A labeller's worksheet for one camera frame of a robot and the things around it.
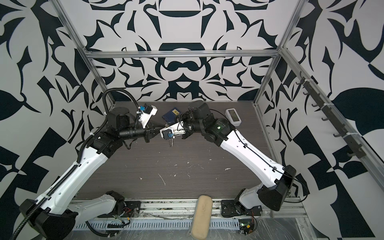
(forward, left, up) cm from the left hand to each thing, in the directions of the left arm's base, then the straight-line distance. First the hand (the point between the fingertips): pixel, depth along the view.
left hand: (165, 123), depth 66 cm
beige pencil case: (-35, -14, -29) cm, 48 cm away
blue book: (+31, +2, -33) cm, 45 cm away
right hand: (+1, -2, +3) cm, 3 cm away
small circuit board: (-35, -36, -34) cm, 61 cm away
